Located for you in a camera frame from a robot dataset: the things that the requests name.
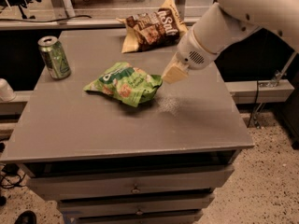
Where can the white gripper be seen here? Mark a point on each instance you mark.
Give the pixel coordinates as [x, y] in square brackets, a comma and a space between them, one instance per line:
[191, 54]

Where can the green rice chip bag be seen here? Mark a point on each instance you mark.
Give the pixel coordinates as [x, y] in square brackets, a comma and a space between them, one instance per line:
[131, 85]

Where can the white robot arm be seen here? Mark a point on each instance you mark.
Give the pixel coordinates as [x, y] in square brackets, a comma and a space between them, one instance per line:
[227, 22]

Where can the brown and cream snack bag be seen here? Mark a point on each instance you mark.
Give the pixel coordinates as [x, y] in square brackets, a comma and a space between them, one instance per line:
[155, 29]

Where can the green soda can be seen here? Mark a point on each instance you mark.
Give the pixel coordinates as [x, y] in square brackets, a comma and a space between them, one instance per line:
[53, 55]

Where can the grey drawer cabinet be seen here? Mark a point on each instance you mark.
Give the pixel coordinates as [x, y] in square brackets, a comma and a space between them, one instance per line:
[105, 162]

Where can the white cylinder at left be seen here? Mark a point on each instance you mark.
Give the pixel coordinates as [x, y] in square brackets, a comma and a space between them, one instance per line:
[6, 92]

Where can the black shoe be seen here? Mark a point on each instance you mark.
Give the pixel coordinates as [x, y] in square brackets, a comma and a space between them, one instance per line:
[27, 217]

